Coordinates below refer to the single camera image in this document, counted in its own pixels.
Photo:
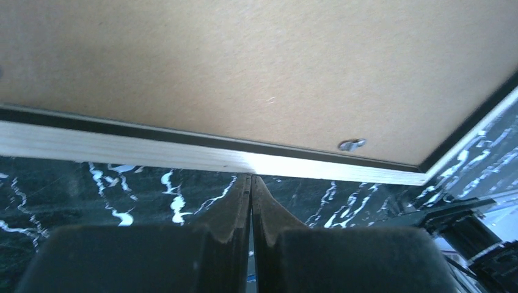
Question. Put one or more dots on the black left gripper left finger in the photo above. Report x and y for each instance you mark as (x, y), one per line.
(209, 255)

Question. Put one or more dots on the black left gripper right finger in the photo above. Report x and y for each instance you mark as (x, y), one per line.
(291, 257)

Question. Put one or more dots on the black picture frame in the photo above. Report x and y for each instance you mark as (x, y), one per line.
(263, 87)

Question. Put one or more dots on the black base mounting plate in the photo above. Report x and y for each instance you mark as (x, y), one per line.
(490, 259)

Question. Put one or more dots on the metal frame retaining clip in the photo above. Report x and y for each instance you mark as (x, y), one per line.
(351, 145)

